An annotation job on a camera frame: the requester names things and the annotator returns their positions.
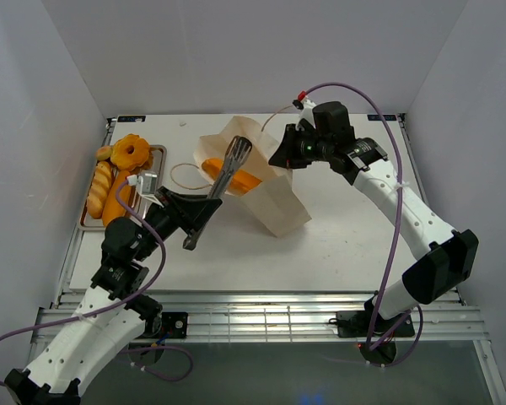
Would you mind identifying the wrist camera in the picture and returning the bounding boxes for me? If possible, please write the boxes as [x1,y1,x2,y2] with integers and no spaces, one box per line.
[292,91,316,125]
[126,170,159,203]

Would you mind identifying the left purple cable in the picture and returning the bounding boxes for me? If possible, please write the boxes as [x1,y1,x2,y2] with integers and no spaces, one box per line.
[0,179,168,387]

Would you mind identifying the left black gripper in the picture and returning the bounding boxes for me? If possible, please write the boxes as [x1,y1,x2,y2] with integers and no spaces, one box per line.
[133,186,223,261]

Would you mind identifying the striped baguette bread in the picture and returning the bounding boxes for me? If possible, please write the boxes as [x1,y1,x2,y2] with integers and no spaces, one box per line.
[86,161,113,219]

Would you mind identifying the small golden bread roll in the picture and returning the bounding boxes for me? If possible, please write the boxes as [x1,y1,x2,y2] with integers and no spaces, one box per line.
[202,157,263,196]

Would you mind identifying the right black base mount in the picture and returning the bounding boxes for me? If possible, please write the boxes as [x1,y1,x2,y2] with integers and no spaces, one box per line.
[328,310,415,338]

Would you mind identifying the orange ring bread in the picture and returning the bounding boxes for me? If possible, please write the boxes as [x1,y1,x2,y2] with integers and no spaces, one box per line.
[110,133,150,171]

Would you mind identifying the metal tray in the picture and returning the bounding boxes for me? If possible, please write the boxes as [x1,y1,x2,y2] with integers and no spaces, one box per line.
[77,145,166,231]

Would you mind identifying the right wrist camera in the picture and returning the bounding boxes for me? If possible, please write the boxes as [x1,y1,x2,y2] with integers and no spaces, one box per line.
[292,91,316,125]

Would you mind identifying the purple cable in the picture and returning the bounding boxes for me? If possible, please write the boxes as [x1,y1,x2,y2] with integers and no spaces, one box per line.
[307,81,408,351]
[0,179,168,387]

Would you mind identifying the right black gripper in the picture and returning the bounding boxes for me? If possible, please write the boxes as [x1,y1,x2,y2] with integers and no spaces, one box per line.
[268,124,331,170]

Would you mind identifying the beige paper bag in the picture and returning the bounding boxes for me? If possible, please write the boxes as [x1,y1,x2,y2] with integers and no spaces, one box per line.
[190,116,311,237]

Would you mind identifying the long orange bread loaf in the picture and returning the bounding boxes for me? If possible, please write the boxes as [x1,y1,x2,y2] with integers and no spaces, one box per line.
[101,170,132,227]

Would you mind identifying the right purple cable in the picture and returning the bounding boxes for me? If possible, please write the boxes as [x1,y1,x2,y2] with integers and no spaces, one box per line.
[307,81,408,351]

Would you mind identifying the small round bun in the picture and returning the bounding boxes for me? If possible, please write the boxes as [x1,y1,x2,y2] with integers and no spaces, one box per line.
[95,145,112,161]

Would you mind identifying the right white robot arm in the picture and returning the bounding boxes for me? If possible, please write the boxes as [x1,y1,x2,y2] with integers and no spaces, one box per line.
[269,99,479,335]

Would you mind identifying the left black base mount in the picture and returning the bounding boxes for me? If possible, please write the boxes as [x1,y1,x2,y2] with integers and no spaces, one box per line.
[152,311,189,340]

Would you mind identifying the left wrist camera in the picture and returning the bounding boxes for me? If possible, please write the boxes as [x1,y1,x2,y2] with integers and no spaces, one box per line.
[126,170,159,203]

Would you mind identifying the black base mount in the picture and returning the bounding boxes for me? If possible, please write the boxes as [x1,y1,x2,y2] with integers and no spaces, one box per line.
[328,310,415,338]
[152,311,189,340]

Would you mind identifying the metal tongs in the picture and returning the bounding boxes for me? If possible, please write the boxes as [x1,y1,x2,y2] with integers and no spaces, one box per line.
[183,136,252,251]

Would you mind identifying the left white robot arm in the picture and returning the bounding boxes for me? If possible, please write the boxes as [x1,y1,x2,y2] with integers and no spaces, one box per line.
[4,187,222,404]

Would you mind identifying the aluminium frame rail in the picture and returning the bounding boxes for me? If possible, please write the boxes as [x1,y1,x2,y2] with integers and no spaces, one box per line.
[33,290,490,345]

